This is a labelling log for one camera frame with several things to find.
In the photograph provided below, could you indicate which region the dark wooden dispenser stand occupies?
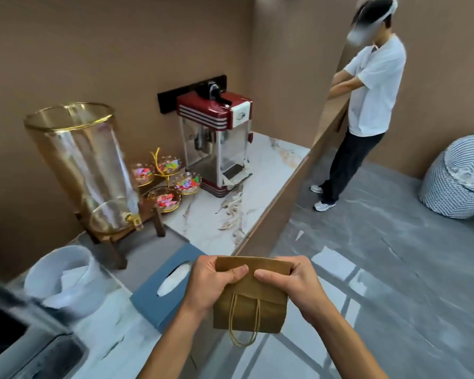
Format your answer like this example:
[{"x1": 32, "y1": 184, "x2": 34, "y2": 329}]
[{"x1": 74, "y1": 196, "x2": 167, "y2": 271}]

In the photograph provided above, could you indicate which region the gold dispenser tap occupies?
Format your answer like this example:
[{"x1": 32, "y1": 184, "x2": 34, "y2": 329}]
[{"x1": 125, "y1": 213, "x2": 144, "y2": 232}]

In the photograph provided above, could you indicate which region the glass drink dispenser gold rim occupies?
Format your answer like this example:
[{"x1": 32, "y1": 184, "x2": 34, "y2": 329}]
[{"x1": 23, "y1": 102, "x2": 144, "y2": 236}]

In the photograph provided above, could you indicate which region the person's left forearm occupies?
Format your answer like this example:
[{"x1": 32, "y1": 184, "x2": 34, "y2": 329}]
[{"x1": 136, "y1": 302, "x2": 215, "y2": 379}]

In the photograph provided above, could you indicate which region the white round bucket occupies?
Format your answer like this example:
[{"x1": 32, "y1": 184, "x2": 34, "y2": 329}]
[{"x1": 23, "y1": 245, "x2": 104, "y2": 317}]

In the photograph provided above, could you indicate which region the white tissue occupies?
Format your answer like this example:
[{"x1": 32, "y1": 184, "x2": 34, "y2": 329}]
[{"x1": 157, "y1": 262, "x2": 192, "y2": 297}]

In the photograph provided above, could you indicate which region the gold branch bowl stand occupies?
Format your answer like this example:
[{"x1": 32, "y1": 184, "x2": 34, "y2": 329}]
[{"x1": 150, "y1": 147, "x2": 174, "y2": 191}]

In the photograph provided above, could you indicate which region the brown paper bag with handles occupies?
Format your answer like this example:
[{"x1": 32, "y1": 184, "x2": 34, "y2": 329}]
[{"x1": 212, "y1": 256, "x2": 294, "y2": 348}]

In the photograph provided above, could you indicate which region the red popcorn machine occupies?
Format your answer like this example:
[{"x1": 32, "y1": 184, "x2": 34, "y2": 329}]
[{"x1": 176, "y1": 80, "x2": 254, "y2": 198}]

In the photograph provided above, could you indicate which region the blue tissue box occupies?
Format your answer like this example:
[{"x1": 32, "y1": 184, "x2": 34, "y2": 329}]
[{"x1": 130, "y1": 243, "x2": 207, "y2": 334}]

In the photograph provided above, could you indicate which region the glass candy bowl gold rim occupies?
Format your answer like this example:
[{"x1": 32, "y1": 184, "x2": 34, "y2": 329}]
[
  {"x1": 172, "y1": 172, "x2": 203, "y2": 196},
  {"x1": 156, "y1": 155, "x2": 182, "y2": 177},
  {"x1": 147, "y1": 186, "x2": 182, "y2": 213},
  {"x1": 131, "y1": 163, "x2": 156, "y2": 187}
]

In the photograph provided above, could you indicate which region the person's right forearm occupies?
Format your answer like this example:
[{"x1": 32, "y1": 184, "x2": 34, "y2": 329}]
[{"x1": 300, "y1": 293, "x2": 390, "y2": 379}]

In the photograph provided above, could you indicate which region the striped bean bag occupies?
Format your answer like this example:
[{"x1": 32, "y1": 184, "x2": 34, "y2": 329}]
[{"x1": 417, "y1": 133, "x2": 474, "y2": 220}]

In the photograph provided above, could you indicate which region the person's right hand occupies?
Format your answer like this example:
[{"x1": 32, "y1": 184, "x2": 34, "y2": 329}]
[{"x1": 254, "y1": 256, "x2": 325, "y2": 325}]

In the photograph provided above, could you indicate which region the person's left hand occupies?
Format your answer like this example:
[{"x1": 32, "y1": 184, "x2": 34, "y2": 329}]
[{"x1": 181, "y1": 255, "x2": 249, "y2": 315}]

